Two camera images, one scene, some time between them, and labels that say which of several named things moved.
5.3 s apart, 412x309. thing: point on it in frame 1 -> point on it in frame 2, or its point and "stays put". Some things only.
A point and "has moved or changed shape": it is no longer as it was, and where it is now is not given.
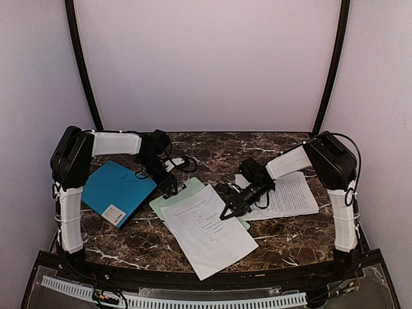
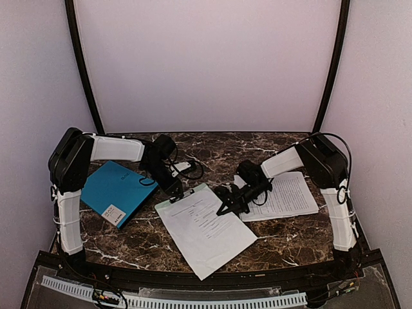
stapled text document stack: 291,197 stays put
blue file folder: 114,192 stays put
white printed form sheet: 209,242 stays put
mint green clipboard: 194,184 has moved or changed shape
